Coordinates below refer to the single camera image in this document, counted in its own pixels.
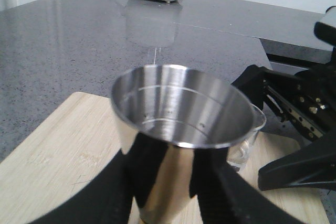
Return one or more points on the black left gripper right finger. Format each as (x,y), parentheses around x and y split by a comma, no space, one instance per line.
(223,195)

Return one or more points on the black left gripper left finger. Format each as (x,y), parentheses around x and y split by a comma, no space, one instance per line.
(108,197)

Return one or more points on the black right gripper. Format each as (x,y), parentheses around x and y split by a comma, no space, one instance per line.
(307,100)

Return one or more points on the clear glass beaker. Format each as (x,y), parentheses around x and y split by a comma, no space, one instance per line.
(239,154)

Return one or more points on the steel double jigger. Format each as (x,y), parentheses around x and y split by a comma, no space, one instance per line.
(175,127)

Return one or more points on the wooden cutting board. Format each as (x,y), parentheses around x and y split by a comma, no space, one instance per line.
(62,155)

